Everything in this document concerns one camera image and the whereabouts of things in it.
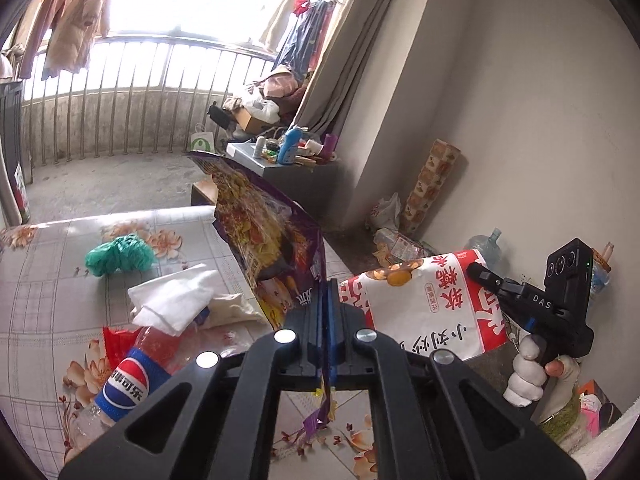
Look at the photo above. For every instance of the cola bottle blue label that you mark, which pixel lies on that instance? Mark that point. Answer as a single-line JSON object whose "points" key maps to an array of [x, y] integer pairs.
{"points": [[125, 380]]}

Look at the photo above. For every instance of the purple snack bag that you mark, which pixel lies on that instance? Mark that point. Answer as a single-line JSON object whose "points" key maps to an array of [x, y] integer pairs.
{"points": [[260, 230]]}

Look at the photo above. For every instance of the small white bottle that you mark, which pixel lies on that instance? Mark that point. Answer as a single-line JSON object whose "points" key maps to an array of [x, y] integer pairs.
{"points": [[259, 147]]}

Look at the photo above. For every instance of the green white paper bag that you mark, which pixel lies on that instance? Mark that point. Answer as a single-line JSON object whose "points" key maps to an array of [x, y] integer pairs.
{"points": [[201, 141]]}

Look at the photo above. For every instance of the white towel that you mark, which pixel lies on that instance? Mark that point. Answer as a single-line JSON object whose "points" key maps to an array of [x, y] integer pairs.
{"points": [[610, 450]]}

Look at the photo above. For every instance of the red wrapper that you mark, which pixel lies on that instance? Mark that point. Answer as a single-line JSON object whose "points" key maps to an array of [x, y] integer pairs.
{"points": [[112, 345]]}

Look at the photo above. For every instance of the dark blue hanging garment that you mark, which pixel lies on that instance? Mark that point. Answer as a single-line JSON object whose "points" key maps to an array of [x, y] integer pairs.
{"points": [[307, 45]]}

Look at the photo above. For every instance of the beige puffer jacket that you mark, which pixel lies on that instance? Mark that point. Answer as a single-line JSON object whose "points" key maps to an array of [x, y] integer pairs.
{"points": [[82, 25]]}

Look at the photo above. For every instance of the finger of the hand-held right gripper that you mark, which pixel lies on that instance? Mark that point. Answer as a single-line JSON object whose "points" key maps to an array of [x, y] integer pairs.
{"points": [[482, 275]]}

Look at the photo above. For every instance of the patterned cardboard roll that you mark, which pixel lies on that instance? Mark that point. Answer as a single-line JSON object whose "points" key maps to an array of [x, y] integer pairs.
{"points": [[430, 185]]}

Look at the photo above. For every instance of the white plastic bag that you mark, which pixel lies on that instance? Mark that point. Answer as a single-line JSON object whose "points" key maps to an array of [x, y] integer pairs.
{"points": [[386, 214]]}

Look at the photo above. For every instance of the pile of packets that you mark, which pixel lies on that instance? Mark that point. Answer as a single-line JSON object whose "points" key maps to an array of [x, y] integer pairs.
{"points": [[400, 247]]}

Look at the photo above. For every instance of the white tissue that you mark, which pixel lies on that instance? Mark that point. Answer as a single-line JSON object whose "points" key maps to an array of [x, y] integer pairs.
{"points": [[172, 295]]}

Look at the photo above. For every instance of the metal balcony railing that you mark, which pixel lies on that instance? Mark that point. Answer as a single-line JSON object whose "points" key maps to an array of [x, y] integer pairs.
{"points": [[125, 95]]}

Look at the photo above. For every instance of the purple cup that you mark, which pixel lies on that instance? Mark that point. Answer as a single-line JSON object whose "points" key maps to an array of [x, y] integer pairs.
{"points": [[330, 145]]}

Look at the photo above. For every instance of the person's right hand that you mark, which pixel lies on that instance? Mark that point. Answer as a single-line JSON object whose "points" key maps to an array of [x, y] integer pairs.
{"points": [[525, 375]]}

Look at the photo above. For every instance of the orange pink box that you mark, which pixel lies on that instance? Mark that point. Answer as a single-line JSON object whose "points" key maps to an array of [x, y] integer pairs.
{"points": [[595, 405]]}

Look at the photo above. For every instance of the wooden stool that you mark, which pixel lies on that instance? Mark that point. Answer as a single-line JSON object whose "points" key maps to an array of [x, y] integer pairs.
{"points": [[205, 191]]}

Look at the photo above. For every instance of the pink hanging jacket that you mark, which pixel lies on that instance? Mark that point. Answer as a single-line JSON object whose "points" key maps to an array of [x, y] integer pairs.
{"points": [[37, 25]]}

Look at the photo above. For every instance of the white hanging garment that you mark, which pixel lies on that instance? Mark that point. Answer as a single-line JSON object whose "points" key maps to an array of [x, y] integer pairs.
{"points": [[280, 20]]}

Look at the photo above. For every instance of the red hanging garment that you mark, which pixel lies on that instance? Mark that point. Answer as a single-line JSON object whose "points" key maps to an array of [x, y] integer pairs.
{"points": [[301, 6]]}

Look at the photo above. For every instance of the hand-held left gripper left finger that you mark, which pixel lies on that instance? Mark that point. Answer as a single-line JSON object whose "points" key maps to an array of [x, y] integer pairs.
{"points": [[310, 332]]}

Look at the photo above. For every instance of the grey curtain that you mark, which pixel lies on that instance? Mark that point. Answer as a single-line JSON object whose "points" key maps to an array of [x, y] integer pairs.
{"points": [[360, 60]]}

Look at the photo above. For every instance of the green plastic bag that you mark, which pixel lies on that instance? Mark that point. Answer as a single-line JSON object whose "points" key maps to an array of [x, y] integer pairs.
{"points": [[120, 257]]}

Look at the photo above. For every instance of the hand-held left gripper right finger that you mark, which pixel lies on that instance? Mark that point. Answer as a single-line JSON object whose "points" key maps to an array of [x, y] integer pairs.
{"points": [[346, 340]]}

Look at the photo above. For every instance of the beige cloth pouch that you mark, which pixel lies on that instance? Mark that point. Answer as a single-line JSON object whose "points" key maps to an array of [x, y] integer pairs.
{"points": [[235, 310]]}

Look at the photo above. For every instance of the floral tablecloth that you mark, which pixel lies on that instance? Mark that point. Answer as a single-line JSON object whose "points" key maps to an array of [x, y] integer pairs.
{"points": [[50, 285]]}

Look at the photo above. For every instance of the large water jug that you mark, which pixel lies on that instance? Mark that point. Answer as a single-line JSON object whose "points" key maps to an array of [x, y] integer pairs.
{"points": [[487, 250]]}

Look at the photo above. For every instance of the pile of clothes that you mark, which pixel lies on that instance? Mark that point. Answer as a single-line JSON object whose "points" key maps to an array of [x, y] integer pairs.
{"points": [[280, 87]]}

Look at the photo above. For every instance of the cardboard box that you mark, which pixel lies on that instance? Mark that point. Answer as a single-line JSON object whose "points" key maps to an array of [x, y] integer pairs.
{"points": [[250, 121]]}

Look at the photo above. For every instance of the dark metal door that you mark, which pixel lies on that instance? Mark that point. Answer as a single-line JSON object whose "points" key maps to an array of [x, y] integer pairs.
{"points": [[12, 150]]}

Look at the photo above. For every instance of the grey cabinet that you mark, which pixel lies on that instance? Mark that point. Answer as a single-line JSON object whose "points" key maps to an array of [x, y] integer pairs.
{"points": [[300, 185]]}

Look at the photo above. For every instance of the red white snack bag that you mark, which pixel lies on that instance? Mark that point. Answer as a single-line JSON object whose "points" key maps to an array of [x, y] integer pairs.
{"points": [[430, 305]]}

